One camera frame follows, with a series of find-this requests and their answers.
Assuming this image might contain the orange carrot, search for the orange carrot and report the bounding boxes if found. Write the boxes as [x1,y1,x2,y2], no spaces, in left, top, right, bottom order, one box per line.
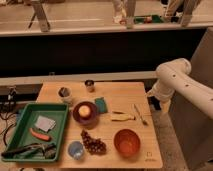
[29,128,51,141]

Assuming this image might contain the yellow round fruit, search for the yellow round fruit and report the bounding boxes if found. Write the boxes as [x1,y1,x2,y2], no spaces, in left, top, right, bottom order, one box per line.
[78,105,91,118]

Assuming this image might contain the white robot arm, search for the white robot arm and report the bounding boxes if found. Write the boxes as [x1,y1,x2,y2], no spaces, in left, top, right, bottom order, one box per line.
[147,58,213,119]

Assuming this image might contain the black cables bundle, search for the black cables bundle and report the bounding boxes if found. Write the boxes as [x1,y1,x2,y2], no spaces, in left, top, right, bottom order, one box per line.
[0,85,18,148]

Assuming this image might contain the light blue cup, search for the light blue cup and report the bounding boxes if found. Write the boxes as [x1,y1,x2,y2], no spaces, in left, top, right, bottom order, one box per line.
[68,141,84,160]

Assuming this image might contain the bunch of dark grapes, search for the bunch of dark grapes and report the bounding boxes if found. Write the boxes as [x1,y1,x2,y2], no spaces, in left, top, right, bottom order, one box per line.
[81,130,106,155]

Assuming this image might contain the green sponge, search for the green sponge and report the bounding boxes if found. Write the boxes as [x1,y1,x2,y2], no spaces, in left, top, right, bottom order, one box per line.
[95,97,108,114]

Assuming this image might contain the white cup with dark contents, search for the white cup with dark contents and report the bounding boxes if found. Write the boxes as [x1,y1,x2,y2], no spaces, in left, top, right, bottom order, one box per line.
[58,87,72,104]

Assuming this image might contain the black tongs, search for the black tongs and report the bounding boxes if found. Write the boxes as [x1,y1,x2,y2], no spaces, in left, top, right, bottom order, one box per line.
[1,143,56,159]

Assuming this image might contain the small metal can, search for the small metal can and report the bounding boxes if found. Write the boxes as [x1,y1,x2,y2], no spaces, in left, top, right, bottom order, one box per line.
[85,80,95,92]

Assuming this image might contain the grey folded cloth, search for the grey folded cloth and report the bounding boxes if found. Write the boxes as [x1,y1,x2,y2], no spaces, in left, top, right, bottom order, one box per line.
[35,116,56,132]

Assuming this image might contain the green plastic tray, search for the green plastic tray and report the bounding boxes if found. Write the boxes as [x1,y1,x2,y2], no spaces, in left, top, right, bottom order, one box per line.
[2,103,69,163]

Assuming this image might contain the red bowl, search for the red bowl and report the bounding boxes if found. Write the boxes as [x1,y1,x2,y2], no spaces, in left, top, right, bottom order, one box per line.
[114,129,141,157]

